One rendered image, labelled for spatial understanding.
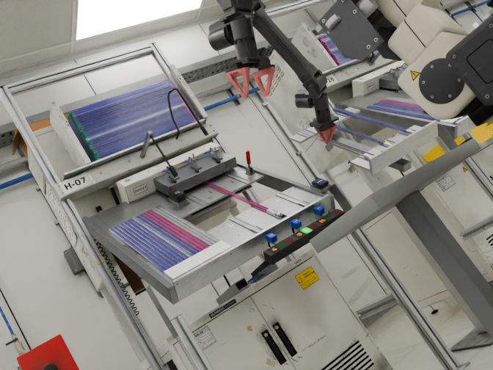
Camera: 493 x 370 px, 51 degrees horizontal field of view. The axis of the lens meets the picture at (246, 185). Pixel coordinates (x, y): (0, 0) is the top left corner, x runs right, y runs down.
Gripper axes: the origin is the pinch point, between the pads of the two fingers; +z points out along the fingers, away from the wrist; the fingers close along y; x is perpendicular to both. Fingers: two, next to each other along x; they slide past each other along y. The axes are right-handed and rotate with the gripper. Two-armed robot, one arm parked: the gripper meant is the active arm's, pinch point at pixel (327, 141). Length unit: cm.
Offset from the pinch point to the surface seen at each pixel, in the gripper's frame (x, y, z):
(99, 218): -37, 88, 6
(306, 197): 14.0, 23.8, 9.2
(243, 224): 12, 50, 7
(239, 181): -19.3, 33.1, 9.5
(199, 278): 28, 76, 6
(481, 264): 30, -53, 80
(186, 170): -36, 48, 3
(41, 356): 22, 125, 6
